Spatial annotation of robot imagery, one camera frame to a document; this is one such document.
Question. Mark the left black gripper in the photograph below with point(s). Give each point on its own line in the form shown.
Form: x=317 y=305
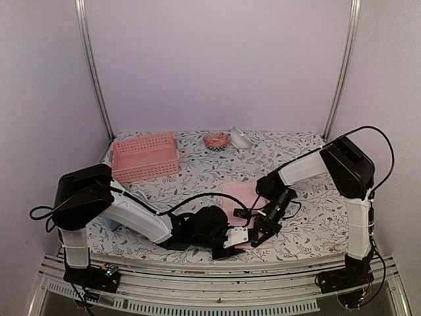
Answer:
x=232 y=251

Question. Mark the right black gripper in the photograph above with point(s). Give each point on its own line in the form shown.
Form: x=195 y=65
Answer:
x=275 y=226

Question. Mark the pink terry towel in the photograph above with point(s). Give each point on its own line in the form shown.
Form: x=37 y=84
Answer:
x=245 y=192

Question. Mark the pink plastic basket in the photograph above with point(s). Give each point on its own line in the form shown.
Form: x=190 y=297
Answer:
x=144 y=157

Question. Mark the blue patterned towel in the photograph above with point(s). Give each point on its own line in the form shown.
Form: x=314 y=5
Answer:
x=130 y=210

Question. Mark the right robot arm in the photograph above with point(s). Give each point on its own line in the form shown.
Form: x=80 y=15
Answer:
x=352 y=172

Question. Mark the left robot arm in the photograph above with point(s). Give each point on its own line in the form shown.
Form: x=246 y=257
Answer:
x=92 y=192

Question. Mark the floral table mat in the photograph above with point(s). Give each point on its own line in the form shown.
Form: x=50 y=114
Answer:
x=316 y=227

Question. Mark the red patterned bowl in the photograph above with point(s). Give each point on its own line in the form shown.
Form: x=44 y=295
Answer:
x=216 y=141

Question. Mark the white tipped bowl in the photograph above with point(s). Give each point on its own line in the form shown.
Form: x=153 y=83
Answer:
x=239 y=139

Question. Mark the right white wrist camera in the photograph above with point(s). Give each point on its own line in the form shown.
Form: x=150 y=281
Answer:
x=244 y=213

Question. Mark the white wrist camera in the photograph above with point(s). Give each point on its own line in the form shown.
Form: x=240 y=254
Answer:
x=244 y=213
x=236 y=235

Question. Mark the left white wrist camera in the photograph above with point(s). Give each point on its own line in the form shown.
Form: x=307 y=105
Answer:
x=236 y=235

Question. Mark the front aluminium rail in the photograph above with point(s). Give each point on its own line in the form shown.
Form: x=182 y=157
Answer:
x=165 y=288

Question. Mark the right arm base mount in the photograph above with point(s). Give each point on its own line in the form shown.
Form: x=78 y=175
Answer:
x=355 y=273

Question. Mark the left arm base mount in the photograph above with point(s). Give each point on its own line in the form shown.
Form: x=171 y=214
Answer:
x=105 y=278

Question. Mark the right aluminium frame post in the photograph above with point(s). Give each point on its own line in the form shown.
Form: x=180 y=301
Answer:
x=352 y=30

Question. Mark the aluminium frame post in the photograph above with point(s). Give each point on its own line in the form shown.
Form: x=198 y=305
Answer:
x=352 y=30
x=81 y=15

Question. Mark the left aluminium frame post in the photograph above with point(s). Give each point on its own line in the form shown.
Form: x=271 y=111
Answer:
x=81 y=15

